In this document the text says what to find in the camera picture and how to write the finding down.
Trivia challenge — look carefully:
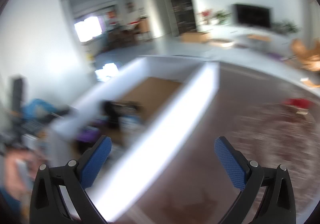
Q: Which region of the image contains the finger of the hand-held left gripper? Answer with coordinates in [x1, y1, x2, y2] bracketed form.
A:
[21, 98, 73, 120]

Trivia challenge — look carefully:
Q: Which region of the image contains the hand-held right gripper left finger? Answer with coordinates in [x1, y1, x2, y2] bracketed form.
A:
[29, 135, 112, 224]

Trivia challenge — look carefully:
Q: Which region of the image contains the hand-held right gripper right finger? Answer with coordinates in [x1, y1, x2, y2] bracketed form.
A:
[214, 136, 297, 224]

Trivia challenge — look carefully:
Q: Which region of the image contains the purple cloth item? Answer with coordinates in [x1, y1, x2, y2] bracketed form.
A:
[76, 127, 100, 143]

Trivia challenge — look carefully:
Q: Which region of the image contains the black cardboard box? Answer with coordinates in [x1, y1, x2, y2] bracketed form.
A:
[102, 101, 140, 129]

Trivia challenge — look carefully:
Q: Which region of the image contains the blue and white carton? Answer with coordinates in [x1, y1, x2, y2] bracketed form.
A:
[120, 114, 146, 139]

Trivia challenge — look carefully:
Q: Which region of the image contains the white storage box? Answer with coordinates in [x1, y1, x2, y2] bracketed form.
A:
[47, 55, 220, 222]

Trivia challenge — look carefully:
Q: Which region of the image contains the dark patterned desktop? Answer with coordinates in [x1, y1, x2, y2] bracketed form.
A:
[107, 62, 320, 224]

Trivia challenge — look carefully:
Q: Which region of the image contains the person's left hand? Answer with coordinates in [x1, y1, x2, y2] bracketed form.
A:
[3, 151, 37, 203]

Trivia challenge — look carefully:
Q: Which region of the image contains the red paper boat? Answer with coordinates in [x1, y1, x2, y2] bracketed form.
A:
[281, 97, 313, 110]

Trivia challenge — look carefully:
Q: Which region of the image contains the purple floor mat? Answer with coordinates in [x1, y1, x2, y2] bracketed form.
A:
[267, 54, 288, 61]

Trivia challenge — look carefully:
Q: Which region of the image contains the beige round floor cushion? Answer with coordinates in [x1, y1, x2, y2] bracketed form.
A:
[209, 39, 235, 48]

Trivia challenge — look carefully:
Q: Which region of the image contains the wooden bench with metal legs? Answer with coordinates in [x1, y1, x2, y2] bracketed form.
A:
[246, 34, 272, 49]

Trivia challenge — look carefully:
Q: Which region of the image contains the brown cardboard box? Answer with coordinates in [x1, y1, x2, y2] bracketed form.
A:
[180, 32, 212, 44]

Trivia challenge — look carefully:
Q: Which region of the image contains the orange lounge chair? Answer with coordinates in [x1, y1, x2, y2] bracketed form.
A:
[290, 39, 320, 72]

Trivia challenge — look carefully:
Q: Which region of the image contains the white television cabinet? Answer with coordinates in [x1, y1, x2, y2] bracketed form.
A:
[200, 25, 300, 54]

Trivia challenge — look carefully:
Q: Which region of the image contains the small wooden cabinet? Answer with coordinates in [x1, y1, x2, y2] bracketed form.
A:
[137, 17, 150, 41]

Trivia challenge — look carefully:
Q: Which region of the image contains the large leafy potted plant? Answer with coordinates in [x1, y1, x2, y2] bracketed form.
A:
[272, 21, 299, 35]

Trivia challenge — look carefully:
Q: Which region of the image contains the green potted plant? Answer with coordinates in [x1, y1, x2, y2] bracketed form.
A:
[214, 10, 232, 25]

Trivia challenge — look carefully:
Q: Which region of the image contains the black television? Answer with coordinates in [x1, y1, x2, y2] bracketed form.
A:
[232, 4, 272, 28]

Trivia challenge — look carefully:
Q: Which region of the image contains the red flower bouquet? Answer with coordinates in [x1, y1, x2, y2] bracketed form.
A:
[200, 9, 213, 24]

